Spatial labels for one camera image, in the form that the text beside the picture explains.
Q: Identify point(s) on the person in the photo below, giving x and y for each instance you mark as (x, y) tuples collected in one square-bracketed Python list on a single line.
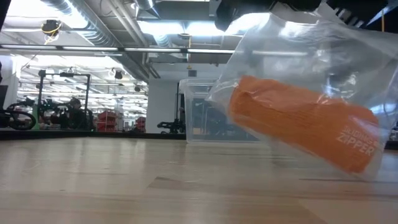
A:
[(76, 116)]

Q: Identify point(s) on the black monitor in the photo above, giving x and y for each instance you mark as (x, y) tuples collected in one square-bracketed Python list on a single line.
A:
[(3, 96)]

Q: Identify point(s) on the black background robot arm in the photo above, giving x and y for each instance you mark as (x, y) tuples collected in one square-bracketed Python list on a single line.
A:
[(3, 119), (56, 116), (174, 126)]

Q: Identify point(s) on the clear plastic storage box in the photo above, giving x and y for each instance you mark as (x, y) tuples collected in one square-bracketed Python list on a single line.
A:
[(199, 124)]

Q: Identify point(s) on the dark hanging sign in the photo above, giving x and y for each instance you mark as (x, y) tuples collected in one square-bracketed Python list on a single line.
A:
[(192, 73)]

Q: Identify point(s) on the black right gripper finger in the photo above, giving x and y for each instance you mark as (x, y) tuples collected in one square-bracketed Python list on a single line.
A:
[(236, 12)]

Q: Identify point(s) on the black background gantry frame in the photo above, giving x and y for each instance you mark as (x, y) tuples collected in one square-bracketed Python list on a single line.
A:
[(87, 90)]

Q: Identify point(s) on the silver ventilation duct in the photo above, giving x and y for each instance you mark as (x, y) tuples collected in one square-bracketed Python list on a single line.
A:
[(96, 35)]

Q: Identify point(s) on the black hanging lamp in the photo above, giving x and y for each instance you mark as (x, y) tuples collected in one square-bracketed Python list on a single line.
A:
[(138, 88), (118, 75)]

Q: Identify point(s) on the orange elastic bandage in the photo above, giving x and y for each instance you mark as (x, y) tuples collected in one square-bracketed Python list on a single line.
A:
[(295, 121)]

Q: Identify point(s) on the clear zipper bag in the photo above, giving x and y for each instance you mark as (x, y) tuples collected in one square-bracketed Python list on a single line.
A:
[(280, 56)]

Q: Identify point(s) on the long ceiling light bar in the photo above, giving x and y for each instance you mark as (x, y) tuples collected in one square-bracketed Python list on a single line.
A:
[(93, 48)]

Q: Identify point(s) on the red storage bin rack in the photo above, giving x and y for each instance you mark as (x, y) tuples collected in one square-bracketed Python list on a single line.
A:
[(107, 119), (140, 124)]

